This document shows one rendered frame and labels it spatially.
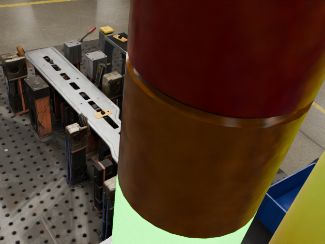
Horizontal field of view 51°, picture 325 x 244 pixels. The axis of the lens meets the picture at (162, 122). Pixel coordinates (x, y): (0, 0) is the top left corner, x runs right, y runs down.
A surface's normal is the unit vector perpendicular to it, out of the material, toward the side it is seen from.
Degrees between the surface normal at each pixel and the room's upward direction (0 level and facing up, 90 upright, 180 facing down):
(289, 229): 90
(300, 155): 0
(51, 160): 0
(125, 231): 90
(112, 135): 0
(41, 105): 90
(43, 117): 90
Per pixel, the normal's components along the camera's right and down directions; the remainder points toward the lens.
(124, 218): -0.82, 0.27
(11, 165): 0.14, -0.76
